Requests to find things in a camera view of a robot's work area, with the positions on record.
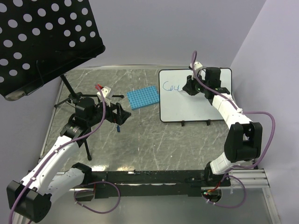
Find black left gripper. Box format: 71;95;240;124
87;98;131;127

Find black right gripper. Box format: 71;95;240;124
183;72;209;96

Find white whiteboard black frame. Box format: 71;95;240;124
158;69;223;123

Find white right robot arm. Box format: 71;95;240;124
182;67;263;186

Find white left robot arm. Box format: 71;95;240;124
7;97;131;224

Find blue studded building plate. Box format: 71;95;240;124
127;86;160;110

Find black tripod stand legs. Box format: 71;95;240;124
54;75;124;161

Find black perforated music stand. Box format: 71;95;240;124
0;0;106;101

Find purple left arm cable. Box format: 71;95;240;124
8;85;121;224

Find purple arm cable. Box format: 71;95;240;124
190;50;276;208
8;85;121;224

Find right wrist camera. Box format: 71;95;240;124
189;61;203;78

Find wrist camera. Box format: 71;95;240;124
189;61;203;78
95;84;113;106

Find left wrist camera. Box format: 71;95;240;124
95;84;113;106

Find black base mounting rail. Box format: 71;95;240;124
79;170;231;199

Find aluminium extrusion frame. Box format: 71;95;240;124
13;79;281;224

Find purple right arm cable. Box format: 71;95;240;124
190;50;276;208

